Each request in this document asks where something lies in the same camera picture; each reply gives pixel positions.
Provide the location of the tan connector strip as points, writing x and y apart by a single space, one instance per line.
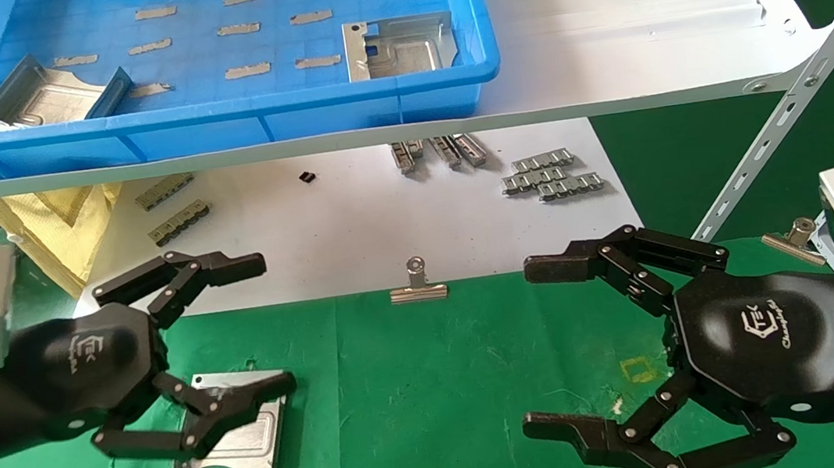
165 192
180 222

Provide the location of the silver binder clip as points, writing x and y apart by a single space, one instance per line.
791 240
419 292

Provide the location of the blue plastic bin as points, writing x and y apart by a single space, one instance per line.
294 122

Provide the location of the yellow cloth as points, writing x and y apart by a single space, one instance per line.
71 234

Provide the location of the white board sheet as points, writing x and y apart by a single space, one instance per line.
345 226

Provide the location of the long white perforated strut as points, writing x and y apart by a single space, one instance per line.
788 115

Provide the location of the white metal shelf board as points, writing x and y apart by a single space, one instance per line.
600 48

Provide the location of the stamped metal part with flanges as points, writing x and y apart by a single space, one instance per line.
48 95

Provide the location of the small black chip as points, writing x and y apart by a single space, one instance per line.
308 176

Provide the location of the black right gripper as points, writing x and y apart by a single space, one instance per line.
767 339

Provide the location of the green table cloth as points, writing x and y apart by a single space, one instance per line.
405 408

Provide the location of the curved-edge stamped metal part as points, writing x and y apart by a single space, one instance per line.
245 443

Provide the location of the small white scrap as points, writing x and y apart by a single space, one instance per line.
616 405

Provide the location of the square stamped metal part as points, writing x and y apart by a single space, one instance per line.
404 51

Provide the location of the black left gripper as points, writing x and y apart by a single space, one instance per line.
87 370

